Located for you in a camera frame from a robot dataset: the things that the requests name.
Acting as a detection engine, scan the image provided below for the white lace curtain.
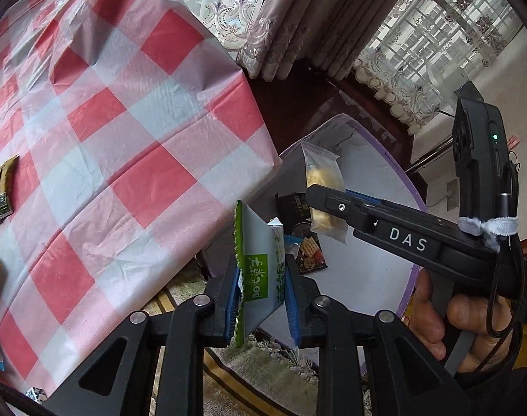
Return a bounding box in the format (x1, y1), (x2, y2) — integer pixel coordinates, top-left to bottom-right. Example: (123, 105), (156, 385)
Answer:
(164, 0), (286, 53)
(352, 0), (524, 135)

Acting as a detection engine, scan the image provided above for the black cracker snack packet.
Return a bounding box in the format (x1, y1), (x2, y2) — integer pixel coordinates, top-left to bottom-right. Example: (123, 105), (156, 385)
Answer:
(275, 191), (328, 275)

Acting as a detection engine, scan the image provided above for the beige and green snack packet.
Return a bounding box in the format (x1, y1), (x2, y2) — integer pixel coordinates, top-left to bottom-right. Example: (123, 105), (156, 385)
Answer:
(0, 154), (20, 227)

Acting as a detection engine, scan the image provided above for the white elastic strap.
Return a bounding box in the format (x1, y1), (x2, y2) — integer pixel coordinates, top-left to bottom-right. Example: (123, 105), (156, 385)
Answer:
(457, 214), (519, 252)

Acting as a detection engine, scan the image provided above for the person's right hand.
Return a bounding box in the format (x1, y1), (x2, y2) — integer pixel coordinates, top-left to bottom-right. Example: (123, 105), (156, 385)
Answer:
(408, 269), (524, 374)

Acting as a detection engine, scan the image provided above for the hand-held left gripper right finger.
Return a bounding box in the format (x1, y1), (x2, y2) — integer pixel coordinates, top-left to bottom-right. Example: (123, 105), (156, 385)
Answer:
(285, 255), (481, 416)

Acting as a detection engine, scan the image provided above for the clear packet with yellow pastry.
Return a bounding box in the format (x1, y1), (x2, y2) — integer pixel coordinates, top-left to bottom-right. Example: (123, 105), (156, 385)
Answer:
(301, 140), (348, 244)

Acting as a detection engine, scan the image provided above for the patterned beige rug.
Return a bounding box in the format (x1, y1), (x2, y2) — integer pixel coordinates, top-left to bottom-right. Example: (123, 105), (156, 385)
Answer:
(146, 260), (377, 416)

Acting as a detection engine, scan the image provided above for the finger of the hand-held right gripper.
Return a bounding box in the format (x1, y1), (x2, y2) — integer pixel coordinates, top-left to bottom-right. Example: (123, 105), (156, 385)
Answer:
(345, 190), (427, 223)
(305, 184), (379, 231)

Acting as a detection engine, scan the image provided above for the red white checkered tablecloth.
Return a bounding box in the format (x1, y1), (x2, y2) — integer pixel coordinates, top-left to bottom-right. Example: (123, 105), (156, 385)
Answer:
(0, 0), (283, 399)

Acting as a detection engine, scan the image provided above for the white storage box purple rim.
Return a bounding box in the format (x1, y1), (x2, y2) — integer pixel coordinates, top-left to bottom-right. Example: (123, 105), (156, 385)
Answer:
(246, 113), (427, 369)

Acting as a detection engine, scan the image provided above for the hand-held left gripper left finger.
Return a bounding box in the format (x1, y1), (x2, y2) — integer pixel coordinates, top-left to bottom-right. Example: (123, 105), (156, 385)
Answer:
(42, 253), (242, 416)

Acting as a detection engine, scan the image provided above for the green and white snack packet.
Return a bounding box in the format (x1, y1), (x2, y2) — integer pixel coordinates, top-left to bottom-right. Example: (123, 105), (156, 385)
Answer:
(232, 200), (287, 347)

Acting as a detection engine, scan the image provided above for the pinkish heavy curtain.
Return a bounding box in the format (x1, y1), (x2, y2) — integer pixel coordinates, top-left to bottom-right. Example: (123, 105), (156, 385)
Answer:
(237, 0), (420, 82)

